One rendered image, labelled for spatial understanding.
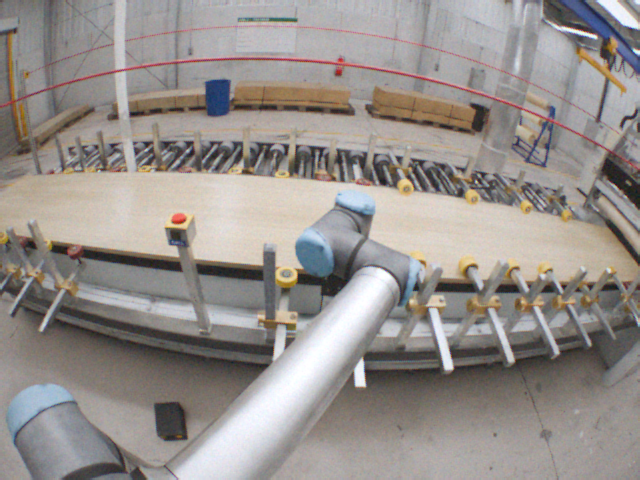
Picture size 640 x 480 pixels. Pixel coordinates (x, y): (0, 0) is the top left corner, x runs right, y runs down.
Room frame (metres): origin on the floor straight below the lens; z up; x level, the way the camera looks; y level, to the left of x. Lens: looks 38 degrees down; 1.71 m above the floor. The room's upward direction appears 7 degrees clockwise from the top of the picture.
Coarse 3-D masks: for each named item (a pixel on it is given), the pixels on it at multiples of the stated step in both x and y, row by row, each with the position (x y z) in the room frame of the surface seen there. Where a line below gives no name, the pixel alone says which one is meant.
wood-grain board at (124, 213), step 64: (64, 192) 1.18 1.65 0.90; (128, 192) 1.24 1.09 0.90; (192, 192) 1.29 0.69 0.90; (256, 192) 1.35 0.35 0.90; (320, 192) 1.43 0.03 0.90; (384, 192) 1.53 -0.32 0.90; (256, 256) 0.87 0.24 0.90; (448, 256) 1.03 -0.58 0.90; (512, 256) 1.09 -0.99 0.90; (576, 256) 1.19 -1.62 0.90
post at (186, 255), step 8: (184, 248) 0.61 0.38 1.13; (184, 256) 0.61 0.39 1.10; (192, 256) 0.64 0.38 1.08; (184, 264) 0.61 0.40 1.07; (192, 264) 0.62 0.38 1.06; (184, 272) 0.61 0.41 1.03; (192, 272) 0.61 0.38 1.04; (192, 280) 0.61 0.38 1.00; (192, 288) 0.61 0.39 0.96; (200, 288) 0.64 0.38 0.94; (192, 296) 0.61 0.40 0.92; (200, 296) 0.62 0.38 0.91; (192, 304) 0.61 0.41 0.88; (200, 304) 0.61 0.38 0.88; (200, 312) 0.61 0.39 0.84; (200, 320) 0.61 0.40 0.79; (208, 320) 0.64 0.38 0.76; (200, 328) 0.61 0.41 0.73; (208, 328) 0.62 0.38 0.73
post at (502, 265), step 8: (496, 264) 0.71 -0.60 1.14; (504, 264) 0.69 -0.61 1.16; (496, 272) 0.69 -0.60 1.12; (504, 272) 0.68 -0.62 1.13; (488, 280) 0.71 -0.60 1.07; (496, 280) 0.68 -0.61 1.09; (488, 288) 0.69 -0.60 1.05; (496, 288) 0.68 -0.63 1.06; (480, 296) 0.70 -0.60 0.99; (488, 296) 0.68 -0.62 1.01; (464, 320) 0.70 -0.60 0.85; (472, 320) 0.68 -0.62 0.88; (456, 328) 0.72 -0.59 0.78; (464, 328) 0.68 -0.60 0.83; (456, 336) 0.69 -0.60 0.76
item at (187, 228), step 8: (192, 216) 0.65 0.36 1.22; (168, 224) 0.60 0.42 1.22; (176, 224) 0.61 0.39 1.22; (184, 224) 0.61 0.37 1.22; (192, 224) 0.64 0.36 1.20; (168, 232) 0.59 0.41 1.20; (184, 232) 0.60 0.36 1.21; (192, 232) 0.63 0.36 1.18; (168, 240) 0.59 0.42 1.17; (184, 240) 0.60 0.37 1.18; (192, 240) 0.62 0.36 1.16
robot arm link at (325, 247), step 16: (320, 224) 0.48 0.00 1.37; (336, 224) 0.48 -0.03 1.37; (352, 224) 0.51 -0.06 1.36; (304, 240) 0.44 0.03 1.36; (320, 240) 0.43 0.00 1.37; (336, 240) 0.44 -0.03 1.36; (352, 240) 0.44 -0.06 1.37; (304, 256) 0.44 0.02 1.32; (320, 256) 0.42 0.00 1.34; (336, 256) 0.42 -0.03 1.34; (320, 272) 0.41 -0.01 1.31; (336, 272) 0.41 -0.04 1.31
